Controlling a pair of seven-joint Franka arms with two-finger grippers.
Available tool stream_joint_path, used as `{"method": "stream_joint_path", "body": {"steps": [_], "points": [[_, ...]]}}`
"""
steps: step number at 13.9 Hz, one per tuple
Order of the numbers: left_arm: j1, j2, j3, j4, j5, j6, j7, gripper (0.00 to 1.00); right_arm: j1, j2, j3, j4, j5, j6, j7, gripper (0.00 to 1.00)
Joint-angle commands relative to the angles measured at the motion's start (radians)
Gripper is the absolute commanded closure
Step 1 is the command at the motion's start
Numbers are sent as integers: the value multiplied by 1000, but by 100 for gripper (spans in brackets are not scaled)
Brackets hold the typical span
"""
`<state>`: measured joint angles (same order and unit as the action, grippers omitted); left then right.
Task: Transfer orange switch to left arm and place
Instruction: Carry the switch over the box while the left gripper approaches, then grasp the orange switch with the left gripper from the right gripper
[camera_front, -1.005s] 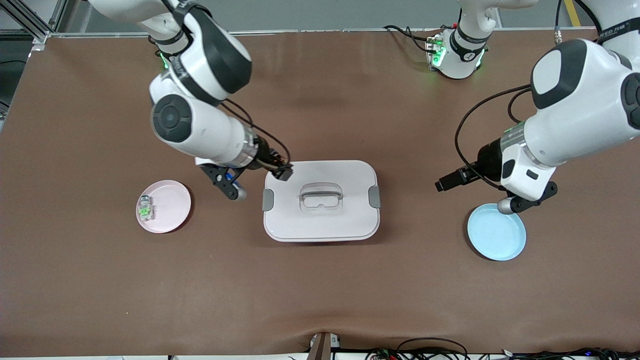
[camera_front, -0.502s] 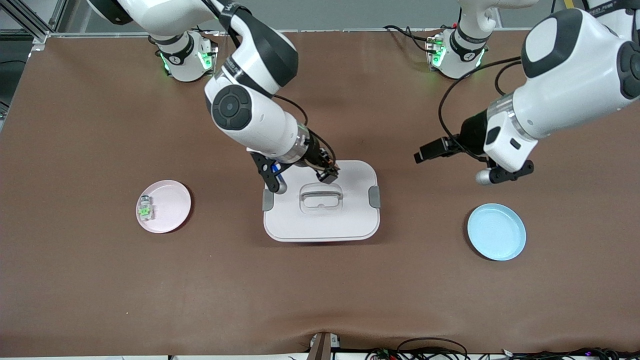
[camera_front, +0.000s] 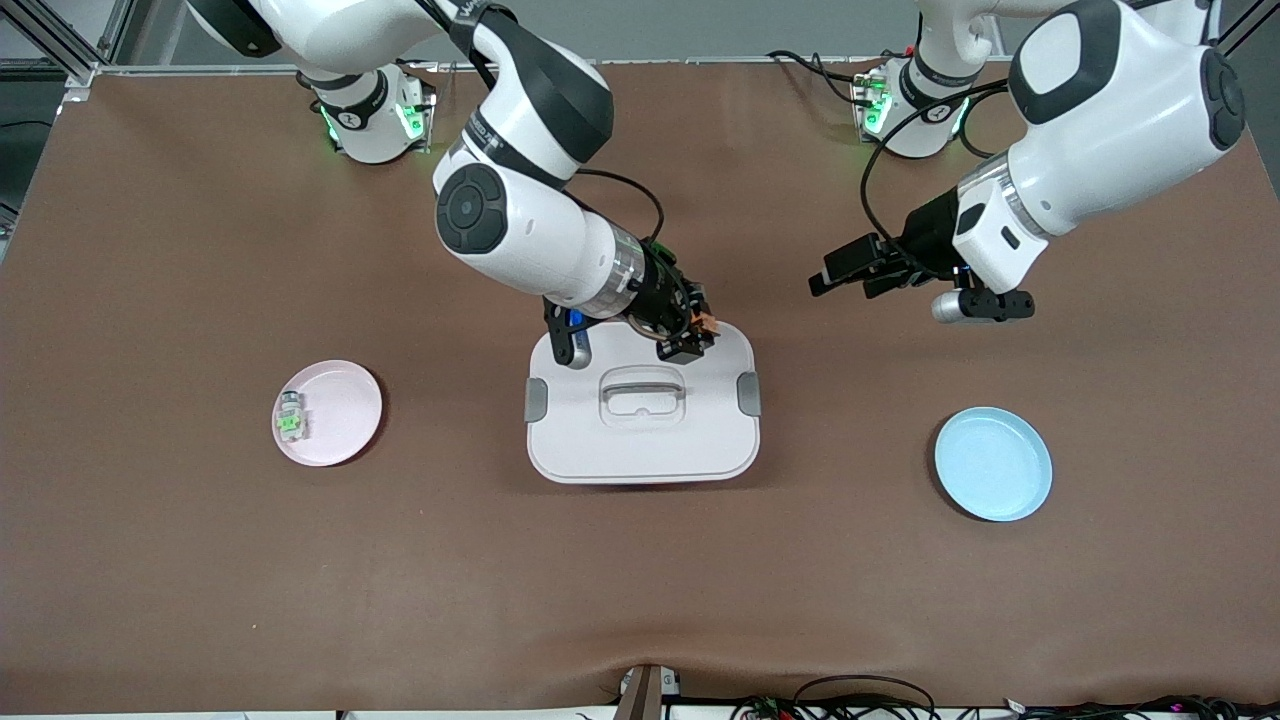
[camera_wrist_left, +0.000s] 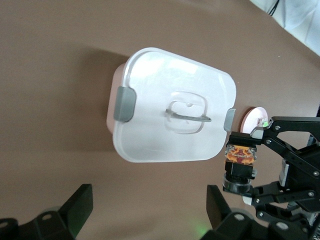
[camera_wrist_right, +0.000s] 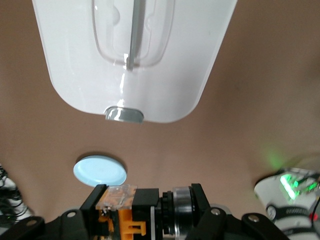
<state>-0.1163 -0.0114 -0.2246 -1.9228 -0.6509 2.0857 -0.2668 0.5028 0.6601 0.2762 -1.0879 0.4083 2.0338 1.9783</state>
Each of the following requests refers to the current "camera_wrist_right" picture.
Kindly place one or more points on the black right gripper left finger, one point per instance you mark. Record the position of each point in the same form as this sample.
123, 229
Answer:
91, 200

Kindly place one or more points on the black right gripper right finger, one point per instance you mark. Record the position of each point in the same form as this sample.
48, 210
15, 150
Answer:
200, 197

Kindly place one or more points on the orange and black switch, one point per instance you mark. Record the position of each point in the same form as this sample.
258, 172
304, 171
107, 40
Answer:
145, 200

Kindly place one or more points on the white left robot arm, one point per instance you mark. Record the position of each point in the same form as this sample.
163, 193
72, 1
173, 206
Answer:
275, 195

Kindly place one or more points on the grey box latch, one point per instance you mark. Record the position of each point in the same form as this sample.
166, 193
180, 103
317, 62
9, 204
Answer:
123, 116

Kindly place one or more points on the white lidded storage box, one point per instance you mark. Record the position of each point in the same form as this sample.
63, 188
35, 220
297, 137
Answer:
75, 62

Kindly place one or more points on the light blue round plate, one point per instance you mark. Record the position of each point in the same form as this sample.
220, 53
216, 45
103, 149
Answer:
100, 171

